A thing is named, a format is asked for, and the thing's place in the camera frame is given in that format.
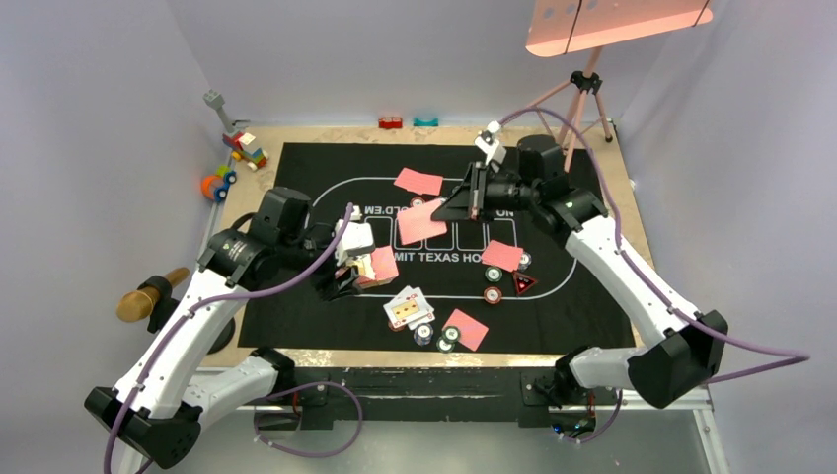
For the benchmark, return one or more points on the face-up playing cards pile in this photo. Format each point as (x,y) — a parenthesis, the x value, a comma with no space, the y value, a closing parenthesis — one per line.
(408,308)

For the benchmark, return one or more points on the red backed card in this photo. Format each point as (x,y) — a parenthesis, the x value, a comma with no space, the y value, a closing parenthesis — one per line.
(419,183)
(503,256)
(472,332)

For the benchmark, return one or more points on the red backed card bottom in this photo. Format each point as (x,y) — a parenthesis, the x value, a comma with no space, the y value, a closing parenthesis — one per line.
(472,332)

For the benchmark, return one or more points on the colourful toy block train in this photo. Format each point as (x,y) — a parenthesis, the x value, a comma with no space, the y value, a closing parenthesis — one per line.
(244,147)

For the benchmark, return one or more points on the red backed card top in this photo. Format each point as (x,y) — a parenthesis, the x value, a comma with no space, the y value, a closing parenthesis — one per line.
(419,183)

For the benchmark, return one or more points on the red small block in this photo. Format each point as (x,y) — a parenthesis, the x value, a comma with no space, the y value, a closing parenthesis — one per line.
(390,122)

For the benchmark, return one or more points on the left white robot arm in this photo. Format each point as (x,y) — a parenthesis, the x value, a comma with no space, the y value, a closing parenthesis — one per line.
(155,409)

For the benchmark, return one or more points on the teal small block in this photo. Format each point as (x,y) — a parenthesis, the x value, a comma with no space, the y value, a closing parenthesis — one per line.
(425,121)

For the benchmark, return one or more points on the pink music stand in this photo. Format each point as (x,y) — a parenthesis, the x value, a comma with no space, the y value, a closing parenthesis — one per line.
(563,27)

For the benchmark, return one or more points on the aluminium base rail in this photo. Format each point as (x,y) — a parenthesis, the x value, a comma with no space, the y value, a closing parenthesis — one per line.
(434,420)

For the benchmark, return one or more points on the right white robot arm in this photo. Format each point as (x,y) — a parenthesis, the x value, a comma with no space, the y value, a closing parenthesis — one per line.
(682,346)

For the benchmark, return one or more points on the pink playing card box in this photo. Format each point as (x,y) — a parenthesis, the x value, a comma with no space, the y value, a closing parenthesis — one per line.
(379,268)

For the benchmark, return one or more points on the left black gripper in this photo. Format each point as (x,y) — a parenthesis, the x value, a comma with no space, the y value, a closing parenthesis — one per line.
(331,286)

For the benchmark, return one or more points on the green poker chip stack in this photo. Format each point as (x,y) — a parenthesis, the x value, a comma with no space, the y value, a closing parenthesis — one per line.
(451,334)

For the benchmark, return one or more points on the black poker table mat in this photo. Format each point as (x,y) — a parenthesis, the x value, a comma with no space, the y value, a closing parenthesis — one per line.
(565,307)

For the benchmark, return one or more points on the gold microphone on stand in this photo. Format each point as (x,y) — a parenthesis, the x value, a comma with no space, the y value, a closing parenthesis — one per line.
(152,300)

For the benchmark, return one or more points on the blue poker chip stack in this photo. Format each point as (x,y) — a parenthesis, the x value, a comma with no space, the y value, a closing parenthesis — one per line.
(423,334)

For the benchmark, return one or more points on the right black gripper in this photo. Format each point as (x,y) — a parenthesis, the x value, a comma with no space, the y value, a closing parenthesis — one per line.
(470,200)

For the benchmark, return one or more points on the red triangular button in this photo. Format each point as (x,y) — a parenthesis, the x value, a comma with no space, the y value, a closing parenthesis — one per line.
(522,283)

